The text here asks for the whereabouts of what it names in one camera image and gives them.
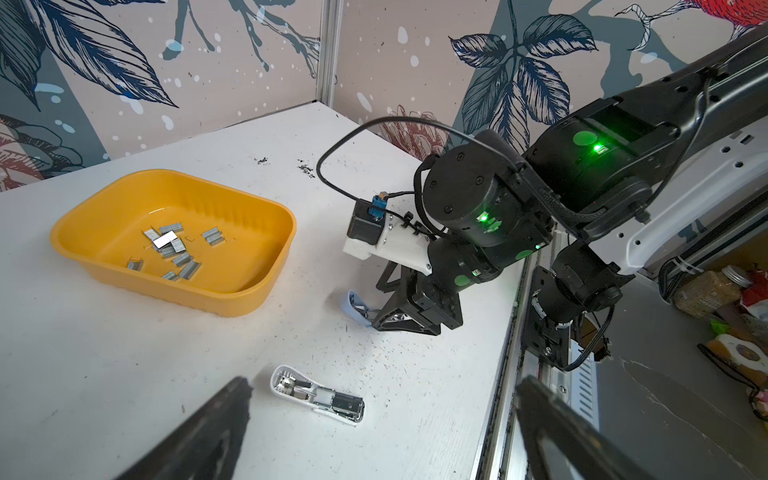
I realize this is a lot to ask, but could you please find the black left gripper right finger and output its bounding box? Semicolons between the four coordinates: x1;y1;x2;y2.
515;376;652;479

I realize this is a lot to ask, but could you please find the yellow plastic tray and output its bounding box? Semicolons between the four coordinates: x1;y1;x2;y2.
50;169;297;317

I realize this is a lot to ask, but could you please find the silver staple strip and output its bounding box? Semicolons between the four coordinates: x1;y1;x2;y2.
202;227;224;246
127;259;144;272
153;231;177;249
178;260;201;280

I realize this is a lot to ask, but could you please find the white stapler top part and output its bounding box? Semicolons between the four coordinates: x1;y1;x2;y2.
270;365;365;425

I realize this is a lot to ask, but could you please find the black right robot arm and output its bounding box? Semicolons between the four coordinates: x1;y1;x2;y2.
367;27;767;372

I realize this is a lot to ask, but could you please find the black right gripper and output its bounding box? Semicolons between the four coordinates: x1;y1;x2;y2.
372;261;464;335

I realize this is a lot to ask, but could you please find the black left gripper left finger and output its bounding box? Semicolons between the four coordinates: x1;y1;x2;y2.
118;377;252;479

